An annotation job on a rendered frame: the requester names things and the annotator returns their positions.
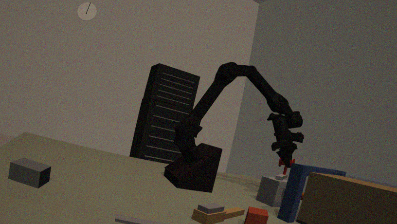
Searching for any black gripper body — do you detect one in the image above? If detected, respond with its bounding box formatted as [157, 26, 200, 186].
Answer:
[271, 127, 297, 151]

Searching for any grey flat bar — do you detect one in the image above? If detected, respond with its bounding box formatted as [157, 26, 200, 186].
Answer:
[115, 214, 165, 224]

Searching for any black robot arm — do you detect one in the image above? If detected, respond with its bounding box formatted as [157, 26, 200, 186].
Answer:
[174, 62, 303, 166]

